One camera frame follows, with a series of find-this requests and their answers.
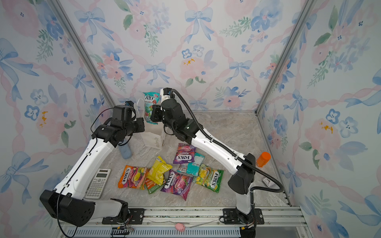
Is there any green red Fox's candy bag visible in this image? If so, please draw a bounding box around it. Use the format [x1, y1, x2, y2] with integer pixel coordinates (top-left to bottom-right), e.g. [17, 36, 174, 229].
[144, 92, 160, 125]

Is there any white printed paper bag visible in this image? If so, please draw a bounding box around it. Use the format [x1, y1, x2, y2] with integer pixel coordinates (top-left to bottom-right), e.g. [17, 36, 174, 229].
[136, 98, 166, 149]

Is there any purple fox's candy bag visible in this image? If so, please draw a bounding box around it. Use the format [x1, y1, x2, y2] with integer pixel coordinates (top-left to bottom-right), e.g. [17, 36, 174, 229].
[173, 143, 196, 164]
[160, 170, 193, 200]

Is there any teal snack packet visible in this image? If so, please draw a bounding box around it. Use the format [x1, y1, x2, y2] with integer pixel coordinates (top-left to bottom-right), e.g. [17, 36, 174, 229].
[177, 153, 205, 177]

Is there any green yellow Fox's candy bag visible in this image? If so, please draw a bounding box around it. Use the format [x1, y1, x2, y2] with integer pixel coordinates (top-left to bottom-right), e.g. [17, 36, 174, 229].
[194, 164, 224, 193]

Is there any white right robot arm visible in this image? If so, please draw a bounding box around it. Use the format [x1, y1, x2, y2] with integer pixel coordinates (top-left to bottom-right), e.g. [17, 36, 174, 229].
[151, 98, 257, 227]

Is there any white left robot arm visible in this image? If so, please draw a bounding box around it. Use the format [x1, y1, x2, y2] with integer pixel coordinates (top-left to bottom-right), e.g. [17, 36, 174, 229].
[40, 101, 145, 227]

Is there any orange Fox's candy bag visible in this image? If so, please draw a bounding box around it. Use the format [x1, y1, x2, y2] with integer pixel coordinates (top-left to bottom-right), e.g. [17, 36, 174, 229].
[118, 165, 149, 190]

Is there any yellow snack bag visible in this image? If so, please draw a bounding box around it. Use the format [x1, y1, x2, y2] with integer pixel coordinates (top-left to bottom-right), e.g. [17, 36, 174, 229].
[147, 156, 173, 185]

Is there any light blue oval object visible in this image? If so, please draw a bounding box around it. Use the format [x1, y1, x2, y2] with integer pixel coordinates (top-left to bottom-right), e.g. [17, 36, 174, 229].
[119, 144, 132, 160]

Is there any green orange snack packet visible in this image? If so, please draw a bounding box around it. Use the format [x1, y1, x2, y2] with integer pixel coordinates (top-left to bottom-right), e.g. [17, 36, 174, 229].
[145, 178, 165, 194]

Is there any white scientific calculator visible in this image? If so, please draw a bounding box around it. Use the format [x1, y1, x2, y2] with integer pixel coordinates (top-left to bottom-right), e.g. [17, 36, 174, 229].
[85, 169, 111, 200]

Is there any orange pill bottle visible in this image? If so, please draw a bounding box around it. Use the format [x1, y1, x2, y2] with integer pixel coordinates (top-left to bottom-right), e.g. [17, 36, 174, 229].
[256, 152, 271, 168]

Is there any pink small ball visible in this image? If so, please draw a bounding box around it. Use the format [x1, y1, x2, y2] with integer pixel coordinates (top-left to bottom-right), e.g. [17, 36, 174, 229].
[175, 223, 186, 232]

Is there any small white card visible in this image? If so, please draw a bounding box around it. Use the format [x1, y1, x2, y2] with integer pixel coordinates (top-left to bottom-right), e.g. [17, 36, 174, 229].
[262, 178, 277, 188]

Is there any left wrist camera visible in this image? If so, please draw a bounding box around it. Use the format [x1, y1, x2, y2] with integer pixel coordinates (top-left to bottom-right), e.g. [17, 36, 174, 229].
[125, 101, 135, 108]

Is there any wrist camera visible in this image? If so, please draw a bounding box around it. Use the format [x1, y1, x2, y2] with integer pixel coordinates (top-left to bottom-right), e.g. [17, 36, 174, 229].
[160, 88, 174, 101]
[125, 101, 135, 108]

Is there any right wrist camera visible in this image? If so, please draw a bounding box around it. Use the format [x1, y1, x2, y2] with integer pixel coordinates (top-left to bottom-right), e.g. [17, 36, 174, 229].
[160, 88, 174, 101]

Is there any black corrugated cable conduit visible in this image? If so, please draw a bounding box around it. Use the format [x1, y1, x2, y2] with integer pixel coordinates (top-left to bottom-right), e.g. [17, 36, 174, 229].
[170, 88, 285, 193]

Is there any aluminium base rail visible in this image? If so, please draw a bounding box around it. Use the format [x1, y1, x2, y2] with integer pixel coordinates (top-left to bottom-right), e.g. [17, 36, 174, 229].
[53, 206, 312, 238]

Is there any aluminium enclosure frame post left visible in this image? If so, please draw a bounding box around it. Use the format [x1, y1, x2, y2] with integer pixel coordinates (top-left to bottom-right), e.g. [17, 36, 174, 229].
[47, 0, 116, 107]

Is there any aluminium enclosure frame post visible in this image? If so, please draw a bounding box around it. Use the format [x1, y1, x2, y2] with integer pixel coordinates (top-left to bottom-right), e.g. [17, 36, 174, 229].
[255, 0, 316, 114]
[47, 0, 116, 107]

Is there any aluminium enclosure frame post right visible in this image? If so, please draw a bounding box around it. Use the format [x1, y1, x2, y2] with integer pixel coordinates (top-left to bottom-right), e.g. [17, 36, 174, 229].
[255, 0, 316, 114]

